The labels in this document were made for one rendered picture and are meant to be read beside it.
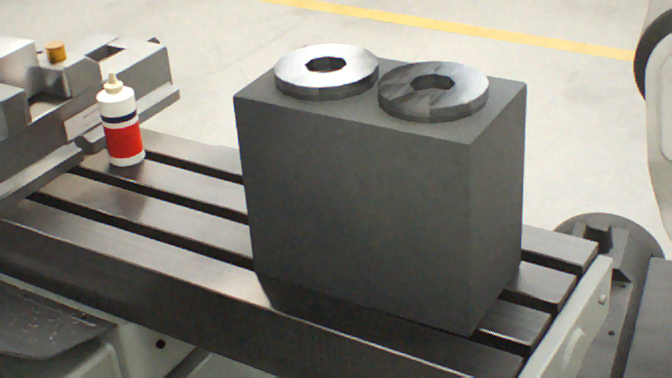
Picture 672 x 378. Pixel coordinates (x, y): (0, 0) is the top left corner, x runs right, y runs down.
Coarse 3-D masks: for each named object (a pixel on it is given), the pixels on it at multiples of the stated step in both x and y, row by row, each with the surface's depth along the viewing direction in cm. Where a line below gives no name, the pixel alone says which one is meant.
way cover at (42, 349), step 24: (0, 288) 108; (0, 312) 102; (24, 312) 103; (48, 312) 103; (72, 312) 103; (0, 336) 97; (24, 336) 98; (48, 336) 98; (72, 336) 99; (96, 336) 99
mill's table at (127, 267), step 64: (64, 192) 110; (128, 192) 109; (192, 192) 109; (0, 256) 110; (64, 256) 103; (128, 256) 99; (192, 256) 98; (576, 256) 94; (128, 320) 103; (192, 320) 97; (256, 320) 92; (320, 320) 88; (384, 320) 88; (512, 320) 87; (576, 320) 88
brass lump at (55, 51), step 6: (48, 42) 114; (54, 42) 114; (60, 42) 114; (48, 48) 113; (54, 48) 113; (60, 48) 113; (48, 54) 113; (54, 54) 113; (60, 54) 113; (48, 60) 114; (54, 60) 113; (60, 60) 113
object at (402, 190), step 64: (320, 64) 88; (384, 64) 88; (448, 64) 84; (256, 128) 85; (320, 128) 82; (384, 128) 79; (448, 128) 77; (512, 128) 83; (256, 192) 89; (320, 192) 85; (384, 192) 82; (448, 192) 78; (512, 192) 86; (256, 256) 93; (320, 256) 89; (384, 256) 85; (448, 256) 81; (512, 256) 90; (448, 320) 85
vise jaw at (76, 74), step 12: (36, 48) 118; (72, 60) 114; (84, 60) 115; (48, 72) 113; (60, 72) 112; (72, 72) 113; (84, 72) 115; (96, 72) 117; (48, 84) 114; (60, 84) 113; (72, 84) 114; (84, 84) 115; (96, 84) 117; (72, 96) 114
